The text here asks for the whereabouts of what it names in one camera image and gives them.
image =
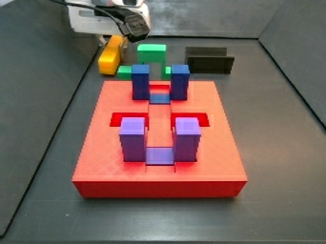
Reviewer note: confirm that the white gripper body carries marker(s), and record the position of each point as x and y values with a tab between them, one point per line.
91	21

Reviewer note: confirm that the yellow rectangular block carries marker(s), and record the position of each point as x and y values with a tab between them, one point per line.
111	56

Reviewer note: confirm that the red insertion board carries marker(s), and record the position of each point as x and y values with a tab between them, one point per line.
214	175

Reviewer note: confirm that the green stepped arch block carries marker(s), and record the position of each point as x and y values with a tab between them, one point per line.
149	53

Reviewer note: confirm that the dark blue U block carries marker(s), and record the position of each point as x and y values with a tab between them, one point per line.
159	93

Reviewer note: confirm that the purple U block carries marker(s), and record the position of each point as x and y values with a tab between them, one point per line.
159	145

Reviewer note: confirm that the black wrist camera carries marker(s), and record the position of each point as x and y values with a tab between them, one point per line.
137	28

